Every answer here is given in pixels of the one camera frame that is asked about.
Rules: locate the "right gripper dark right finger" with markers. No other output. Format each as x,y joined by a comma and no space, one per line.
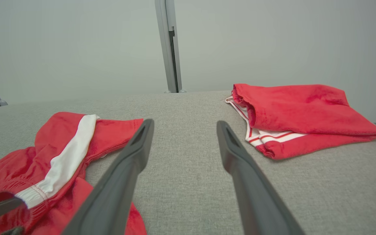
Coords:
256,199

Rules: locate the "red white basketball jersey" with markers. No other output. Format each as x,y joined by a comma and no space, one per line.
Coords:
305,111

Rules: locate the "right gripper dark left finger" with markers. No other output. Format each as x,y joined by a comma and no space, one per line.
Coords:
116,192

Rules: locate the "grey partition joint post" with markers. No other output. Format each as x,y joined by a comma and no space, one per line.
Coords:
170,49

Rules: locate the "red white basketball shorts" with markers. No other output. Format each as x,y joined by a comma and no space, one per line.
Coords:
18,166

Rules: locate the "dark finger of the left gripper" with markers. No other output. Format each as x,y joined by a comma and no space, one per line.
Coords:
13,231
2,207

